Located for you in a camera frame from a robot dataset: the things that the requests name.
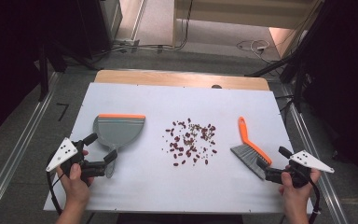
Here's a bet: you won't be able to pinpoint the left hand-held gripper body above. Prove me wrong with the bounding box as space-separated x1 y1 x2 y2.
46 137 108 188

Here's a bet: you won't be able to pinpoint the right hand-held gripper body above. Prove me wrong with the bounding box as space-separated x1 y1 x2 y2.
264 150 336 189

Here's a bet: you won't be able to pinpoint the orange hand brush grey bristles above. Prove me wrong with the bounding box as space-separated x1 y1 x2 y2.
229 116 273 181

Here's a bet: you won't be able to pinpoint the grey dustpan with orange edge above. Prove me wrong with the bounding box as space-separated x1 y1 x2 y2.
92 113 146 179

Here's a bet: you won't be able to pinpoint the scatter of red beans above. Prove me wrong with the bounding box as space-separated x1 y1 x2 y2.
161 117 218 167

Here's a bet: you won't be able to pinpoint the person's right hand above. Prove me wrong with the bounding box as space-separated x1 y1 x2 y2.
279 166 322 209

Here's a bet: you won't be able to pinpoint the person's left hand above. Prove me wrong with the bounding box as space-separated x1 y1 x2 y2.
56 149 95 206

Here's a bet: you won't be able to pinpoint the black metal stand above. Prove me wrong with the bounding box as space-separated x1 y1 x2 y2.
245 0 334 113
36 40 101 102

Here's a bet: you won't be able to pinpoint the white table board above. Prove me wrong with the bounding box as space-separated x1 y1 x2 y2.
43 82 315 215

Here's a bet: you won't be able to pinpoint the dark curtain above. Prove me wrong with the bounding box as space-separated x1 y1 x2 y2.
301 0 358 197
0 0 85 147

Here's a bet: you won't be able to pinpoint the grey power strip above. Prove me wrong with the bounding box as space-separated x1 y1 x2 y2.
113 37 141 50

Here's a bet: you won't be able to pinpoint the black cabinet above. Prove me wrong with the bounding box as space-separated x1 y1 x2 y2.
74 0 124 60

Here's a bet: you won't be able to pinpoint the beige wooden furniture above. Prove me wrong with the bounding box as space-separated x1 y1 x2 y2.
172 0 324 59

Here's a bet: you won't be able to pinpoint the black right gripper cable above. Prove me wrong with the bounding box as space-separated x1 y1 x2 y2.
304 174 322 224

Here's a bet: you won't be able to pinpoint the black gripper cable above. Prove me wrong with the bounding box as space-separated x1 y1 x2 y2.
304 174 322 224
46 150 63 217

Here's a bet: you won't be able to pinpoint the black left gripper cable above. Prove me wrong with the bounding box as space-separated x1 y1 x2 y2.
46 150 63 217

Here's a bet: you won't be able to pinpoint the metal floor rail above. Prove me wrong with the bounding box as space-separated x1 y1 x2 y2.
0 71 62 224
279 83 351 224

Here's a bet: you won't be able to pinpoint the white cable with plug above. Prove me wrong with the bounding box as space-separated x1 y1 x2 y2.
236 38 272 57

